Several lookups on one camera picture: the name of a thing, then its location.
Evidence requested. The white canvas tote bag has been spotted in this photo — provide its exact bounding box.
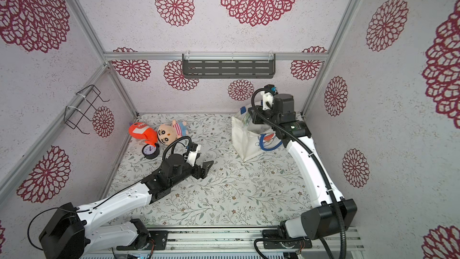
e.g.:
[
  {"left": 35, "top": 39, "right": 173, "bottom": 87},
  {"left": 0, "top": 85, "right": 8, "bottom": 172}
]
[{"left": 231, "top": 105, "right": 282, "bottom": 162}]

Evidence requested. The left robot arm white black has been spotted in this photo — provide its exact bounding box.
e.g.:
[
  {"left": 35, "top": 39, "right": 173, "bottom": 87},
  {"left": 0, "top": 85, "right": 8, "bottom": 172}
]
[{"left": 36, "top": 136, "right": 214, "bottom": 259}]

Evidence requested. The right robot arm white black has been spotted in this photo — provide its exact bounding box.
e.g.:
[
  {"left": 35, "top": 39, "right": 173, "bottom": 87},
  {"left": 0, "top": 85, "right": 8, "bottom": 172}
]
[{"left": 249, "top": 85, "right": 358, "bottom": 259}]

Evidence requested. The cartoon boy plush doll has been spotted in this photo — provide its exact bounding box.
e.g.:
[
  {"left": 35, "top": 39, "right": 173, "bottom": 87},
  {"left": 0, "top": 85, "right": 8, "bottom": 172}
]
[{"left": 157, "top": 120, "right": 189, "bottom": 146}]

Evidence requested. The small black alarm clock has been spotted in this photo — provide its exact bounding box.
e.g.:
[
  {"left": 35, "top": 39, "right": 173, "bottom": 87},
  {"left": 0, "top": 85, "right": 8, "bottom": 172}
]
[{"left": 142, "top": 143, "right": 160, "bottom": 160}]

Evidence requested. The red plush toy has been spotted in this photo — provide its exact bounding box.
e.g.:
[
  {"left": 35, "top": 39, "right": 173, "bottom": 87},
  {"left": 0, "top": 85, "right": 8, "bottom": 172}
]
[{"left": 128, "top": 122, "right": 158, "bottom": 145}]

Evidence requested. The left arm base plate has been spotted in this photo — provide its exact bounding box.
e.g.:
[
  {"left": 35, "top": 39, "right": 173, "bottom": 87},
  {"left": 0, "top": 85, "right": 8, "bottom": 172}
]
[{"left": 116, "top": 230, "right": 169, "bottom": 251}]

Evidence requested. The grey wall shelf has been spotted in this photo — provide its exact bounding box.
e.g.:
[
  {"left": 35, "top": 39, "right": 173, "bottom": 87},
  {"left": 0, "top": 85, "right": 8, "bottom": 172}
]
[{"left": 182, "top": 53, "right": 276, "bottom": 79}]

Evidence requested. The aluminium front rail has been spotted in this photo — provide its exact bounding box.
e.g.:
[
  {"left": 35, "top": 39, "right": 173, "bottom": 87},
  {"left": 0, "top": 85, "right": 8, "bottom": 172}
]
[{"left": 85, "top": 226, "right": 365, "bottom": 257}]

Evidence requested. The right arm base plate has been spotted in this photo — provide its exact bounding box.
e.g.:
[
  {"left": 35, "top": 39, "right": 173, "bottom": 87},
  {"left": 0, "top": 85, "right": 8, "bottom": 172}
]
[{"left": 262, "top": 229, "right": 313, "bottom": 249}]

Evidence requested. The black wire wall rack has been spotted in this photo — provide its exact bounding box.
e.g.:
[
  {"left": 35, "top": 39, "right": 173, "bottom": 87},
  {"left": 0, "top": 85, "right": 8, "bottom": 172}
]
[{"left": 63, "top": 85, "right": 110, "bottom": 135}]

